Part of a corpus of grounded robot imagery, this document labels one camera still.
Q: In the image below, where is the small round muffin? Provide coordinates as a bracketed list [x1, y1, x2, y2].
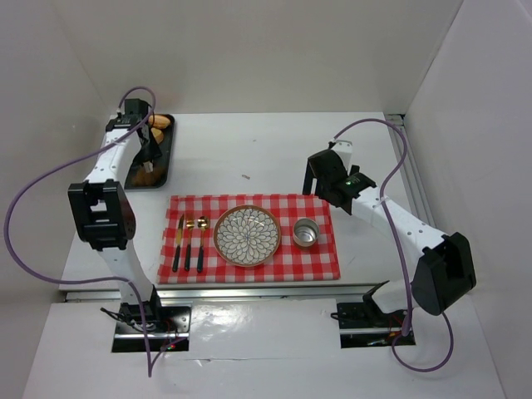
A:
[152, 160, 164, 173]

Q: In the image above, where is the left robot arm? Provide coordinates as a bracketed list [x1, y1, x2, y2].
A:
[67, 99, 162, 329]

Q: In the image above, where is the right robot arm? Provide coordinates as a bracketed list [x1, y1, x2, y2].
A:
[303, 144, 476, 316]

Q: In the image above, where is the large sliced bread loaf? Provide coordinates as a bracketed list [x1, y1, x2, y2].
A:
[150, 127, 164, 144]

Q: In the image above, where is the black baking tray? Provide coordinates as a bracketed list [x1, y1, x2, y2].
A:
[125, 114, 175, 190]

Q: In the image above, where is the brown croissant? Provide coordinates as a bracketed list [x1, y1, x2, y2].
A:
[131, 169, 164, 187]

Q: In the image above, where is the round orange bun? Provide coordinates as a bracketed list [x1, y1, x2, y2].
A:
[149, 115, 171, 130]

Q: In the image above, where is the metal cup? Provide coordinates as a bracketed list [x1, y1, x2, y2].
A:
[293, 218, 320, 249]

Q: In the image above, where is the floral patterned plate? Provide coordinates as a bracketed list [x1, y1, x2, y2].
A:
[214, 204, 281, 268]

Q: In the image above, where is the red white checkered cloth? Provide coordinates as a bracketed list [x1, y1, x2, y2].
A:
[156, 194, 340, 285]

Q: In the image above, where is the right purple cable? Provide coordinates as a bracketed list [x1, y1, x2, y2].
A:
[331, 118, 455, 371]

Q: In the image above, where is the aluminium rail right side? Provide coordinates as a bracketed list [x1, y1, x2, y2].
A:
[384, 114, 436, 227]

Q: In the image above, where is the aluminium rail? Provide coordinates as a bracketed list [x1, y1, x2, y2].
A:
[62, 284, 416, 303]
[384, 114, 436, 227]

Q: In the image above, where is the gold fork black handle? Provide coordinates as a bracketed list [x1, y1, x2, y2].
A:
[184, 214, 195, 272]

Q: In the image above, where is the gold spoon black handle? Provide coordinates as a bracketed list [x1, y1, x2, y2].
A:
[196, 215, 209, 273]

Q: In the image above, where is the gold knife black handle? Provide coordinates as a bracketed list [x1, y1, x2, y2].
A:
[171, 214, 185, 273]

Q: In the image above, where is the aluminium rail front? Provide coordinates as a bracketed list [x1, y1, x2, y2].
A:
[62, 284, 416, 303]

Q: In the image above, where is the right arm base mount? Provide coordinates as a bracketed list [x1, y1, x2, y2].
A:
[330, 281, 416, 349]

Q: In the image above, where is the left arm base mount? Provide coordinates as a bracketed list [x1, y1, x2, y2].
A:
[100, 305, 192, 353]

